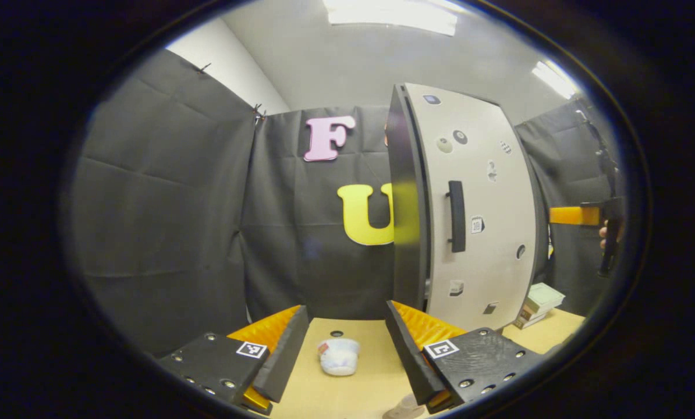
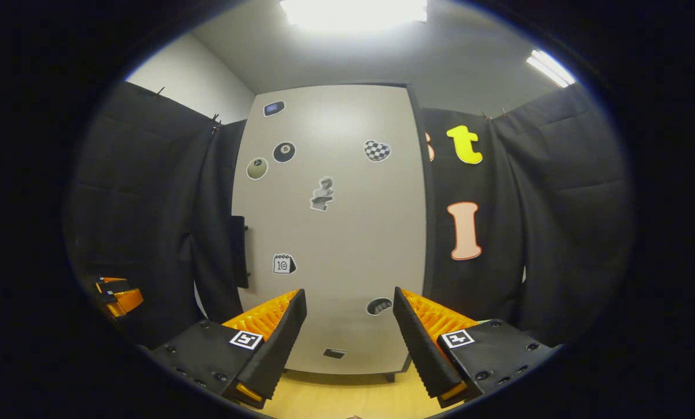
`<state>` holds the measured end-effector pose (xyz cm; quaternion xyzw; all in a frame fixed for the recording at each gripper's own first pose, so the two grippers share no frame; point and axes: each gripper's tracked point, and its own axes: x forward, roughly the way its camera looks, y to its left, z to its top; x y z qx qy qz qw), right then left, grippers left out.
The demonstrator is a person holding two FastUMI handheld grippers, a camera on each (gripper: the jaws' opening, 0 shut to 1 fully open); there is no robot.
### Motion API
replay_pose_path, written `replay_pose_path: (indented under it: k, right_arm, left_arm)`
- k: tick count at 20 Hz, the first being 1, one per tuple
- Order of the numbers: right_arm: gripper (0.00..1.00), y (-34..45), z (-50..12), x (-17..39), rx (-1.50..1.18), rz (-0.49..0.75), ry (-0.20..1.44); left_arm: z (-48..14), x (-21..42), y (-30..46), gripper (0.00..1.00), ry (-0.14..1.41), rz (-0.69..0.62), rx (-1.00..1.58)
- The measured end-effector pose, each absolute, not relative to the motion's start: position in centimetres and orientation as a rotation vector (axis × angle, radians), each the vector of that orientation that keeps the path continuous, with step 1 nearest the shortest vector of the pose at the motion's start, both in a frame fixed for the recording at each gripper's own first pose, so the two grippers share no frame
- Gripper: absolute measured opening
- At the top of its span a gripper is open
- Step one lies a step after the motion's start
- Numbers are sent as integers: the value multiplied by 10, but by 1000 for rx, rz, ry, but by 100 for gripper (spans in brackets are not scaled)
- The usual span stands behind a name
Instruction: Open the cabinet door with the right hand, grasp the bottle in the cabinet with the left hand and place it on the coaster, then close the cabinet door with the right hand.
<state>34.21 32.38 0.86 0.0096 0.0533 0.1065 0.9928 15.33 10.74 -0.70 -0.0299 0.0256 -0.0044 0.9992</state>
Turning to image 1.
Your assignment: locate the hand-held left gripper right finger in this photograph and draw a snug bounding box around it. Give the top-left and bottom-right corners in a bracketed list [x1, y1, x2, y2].
[385, 300, 549, 415]

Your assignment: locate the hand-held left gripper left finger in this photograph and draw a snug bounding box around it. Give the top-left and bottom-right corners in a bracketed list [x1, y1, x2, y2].
[157, 304, 312, 415]

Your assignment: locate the black door handle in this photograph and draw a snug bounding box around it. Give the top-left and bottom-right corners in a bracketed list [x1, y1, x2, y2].
[446, 180, 467, 254]

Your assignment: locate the dark grey cabinet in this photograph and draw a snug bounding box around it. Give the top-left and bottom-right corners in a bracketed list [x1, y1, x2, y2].
[385, 83, 549, 333]

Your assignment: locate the white book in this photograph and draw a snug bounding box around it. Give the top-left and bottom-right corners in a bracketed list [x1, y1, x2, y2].
[513, 314, 549, 331]

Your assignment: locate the ceiling light panel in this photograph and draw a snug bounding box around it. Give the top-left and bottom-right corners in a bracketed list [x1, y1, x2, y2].
[323, 0, 459, 37]
[531, 59, 579, 100]

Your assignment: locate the black backdrop cloth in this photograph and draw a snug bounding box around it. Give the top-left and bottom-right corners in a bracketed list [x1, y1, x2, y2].
[65, 49, 622, 357]

